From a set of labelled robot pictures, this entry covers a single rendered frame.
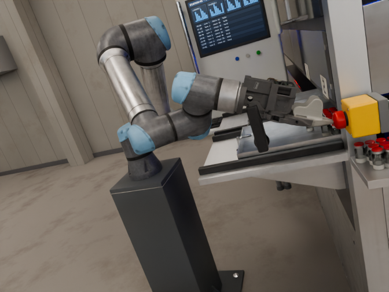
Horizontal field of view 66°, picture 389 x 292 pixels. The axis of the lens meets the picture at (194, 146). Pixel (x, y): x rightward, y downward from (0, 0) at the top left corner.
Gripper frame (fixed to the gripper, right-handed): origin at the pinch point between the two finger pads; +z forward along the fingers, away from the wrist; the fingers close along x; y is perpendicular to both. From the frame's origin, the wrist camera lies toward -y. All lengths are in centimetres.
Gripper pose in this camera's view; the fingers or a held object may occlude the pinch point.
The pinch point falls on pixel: (326, 123)
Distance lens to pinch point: 72.6
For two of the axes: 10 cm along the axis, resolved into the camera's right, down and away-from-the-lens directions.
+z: 9.7, 2.1, -1.3
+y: 1.4, -9.1, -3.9
